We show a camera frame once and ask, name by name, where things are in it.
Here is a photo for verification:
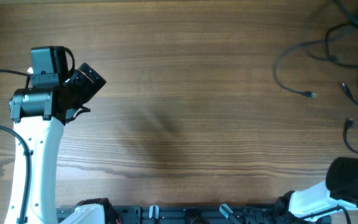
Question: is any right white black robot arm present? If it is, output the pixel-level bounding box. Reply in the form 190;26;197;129
273;157;358;223

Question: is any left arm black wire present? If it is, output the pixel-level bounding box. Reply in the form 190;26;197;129
0;68;33;224

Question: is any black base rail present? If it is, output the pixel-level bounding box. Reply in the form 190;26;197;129
56;198;332;224

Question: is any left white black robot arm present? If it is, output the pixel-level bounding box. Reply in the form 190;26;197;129
5;46;106;223

